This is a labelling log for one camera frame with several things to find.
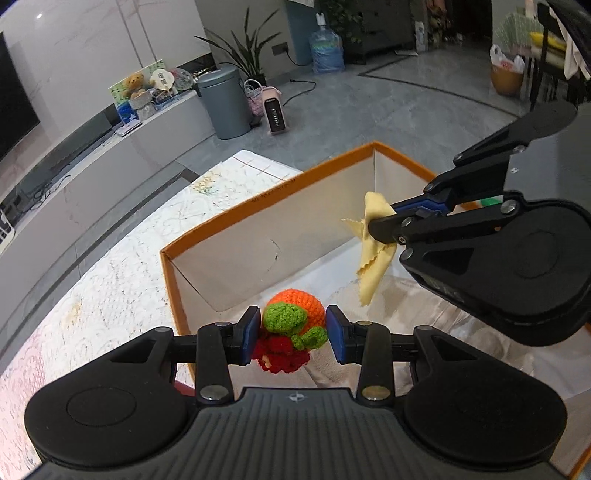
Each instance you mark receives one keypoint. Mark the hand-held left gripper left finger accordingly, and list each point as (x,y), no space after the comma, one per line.
(251,334)

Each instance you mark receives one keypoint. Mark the pink woven basket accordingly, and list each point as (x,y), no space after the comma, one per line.
(253,99)

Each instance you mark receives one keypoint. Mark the brown woven basket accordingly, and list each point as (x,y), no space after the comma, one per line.
(507,81)

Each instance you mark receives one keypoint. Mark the black chair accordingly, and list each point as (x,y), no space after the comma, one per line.
(561,55)

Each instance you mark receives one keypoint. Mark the black television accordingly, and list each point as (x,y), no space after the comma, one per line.
(14,106)

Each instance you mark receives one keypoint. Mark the snake plant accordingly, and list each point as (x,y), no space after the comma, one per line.
(244,50)

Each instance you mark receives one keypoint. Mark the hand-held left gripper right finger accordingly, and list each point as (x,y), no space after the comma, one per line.
(334,334)

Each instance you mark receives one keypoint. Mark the pink space heater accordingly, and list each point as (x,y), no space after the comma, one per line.
(273,110)

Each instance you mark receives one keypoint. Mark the flat white box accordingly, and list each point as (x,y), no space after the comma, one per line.
(129,129)

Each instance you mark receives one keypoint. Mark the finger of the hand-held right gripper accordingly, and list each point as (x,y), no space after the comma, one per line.
(434,228)
(480,177)

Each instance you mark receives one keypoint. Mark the yellow cloth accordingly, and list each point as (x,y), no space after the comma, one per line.
(371,272)

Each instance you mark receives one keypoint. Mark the blue water bottle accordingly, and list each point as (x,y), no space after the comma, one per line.
(327,50)

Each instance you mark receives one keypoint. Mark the white lace tablecloth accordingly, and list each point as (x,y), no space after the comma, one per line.
(115,286)

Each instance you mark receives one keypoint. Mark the white round hand fan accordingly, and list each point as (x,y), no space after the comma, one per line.
(161,78)

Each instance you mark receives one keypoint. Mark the white plastic bag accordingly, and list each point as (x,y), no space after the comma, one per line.
(505,57)

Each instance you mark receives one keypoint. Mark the orange cardboard box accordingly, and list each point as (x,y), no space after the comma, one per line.
(231,263)

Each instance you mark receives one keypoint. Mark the dark cabinet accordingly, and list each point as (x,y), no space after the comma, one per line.
(383,32)

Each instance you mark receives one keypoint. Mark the blue tissue box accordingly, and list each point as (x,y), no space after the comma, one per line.
(124,113)

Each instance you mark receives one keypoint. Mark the grey trash can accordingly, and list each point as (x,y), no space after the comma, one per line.
(226,104)

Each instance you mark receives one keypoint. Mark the grey marble television console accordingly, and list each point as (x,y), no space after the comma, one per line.
(138,157)

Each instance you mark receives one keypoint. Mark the crochet fruit toy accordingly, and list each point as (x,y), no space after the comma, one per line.
(291,304)

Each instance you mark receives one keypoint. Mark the brown teddy bear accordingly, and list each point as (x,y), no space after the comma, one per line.
(135,85)

